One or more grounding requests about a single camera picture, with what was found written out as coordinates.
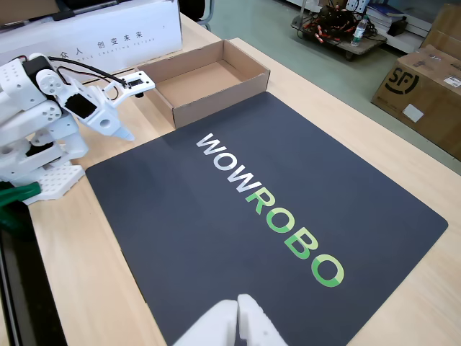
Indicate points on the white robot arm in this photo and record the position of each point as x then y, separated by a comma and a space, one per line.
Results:
21, 122

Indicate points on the dark WOWROBO printed mat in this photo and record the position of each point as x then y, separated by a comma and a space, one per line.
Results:
180, 270

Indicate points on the long white printed box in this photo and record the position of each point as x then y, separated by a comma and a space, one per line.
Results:
108, 29

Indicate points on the open brown cardboard tray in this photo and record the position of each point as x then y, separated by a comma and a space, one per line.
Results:
201, 79

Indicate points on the black flat object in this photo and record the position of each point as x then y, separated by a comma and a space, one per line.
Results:
86, 7

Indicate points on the green table clamp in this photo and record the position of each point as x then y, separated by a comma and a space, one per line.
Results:
14, 194

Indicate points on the brown cardboard piece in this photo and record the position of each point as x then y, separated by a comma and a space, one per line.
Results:
25, 9

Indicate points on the black furniture piece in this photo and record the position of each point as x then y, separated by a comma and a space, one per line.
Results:
198, 12

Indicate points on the flat wheeled cart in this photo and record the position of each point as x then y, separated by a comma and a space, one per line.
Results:
363, 47

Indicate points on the clear plastic water bottle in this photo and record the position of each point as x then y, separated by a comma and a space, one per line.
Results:
359, 30

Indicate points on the white power strip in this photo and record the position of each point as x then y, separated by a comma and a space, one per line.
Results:
356, 4

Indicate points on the SF printed cardboard box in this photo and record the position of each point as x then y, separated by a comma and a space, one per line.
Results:
425, 108

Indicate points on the stack of blue books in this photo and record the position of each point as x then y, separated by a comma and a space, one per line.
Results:
383, 14

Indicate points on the black power adapter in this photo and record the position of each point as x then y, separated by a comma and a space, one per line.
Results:
398, 28

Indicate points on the white low shelf board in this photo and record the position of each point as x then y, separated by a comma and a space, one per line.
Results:
410, 41

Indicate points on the plain brown cardboard box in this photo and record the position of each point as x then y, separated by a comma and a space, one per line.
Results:
444, 32

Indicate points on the white gripper camera mount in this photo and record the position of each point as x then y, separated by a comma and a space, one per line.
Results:
139, 81

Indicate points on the black table edge rail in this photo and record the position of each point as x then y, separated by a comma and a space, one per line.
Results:
21, 288

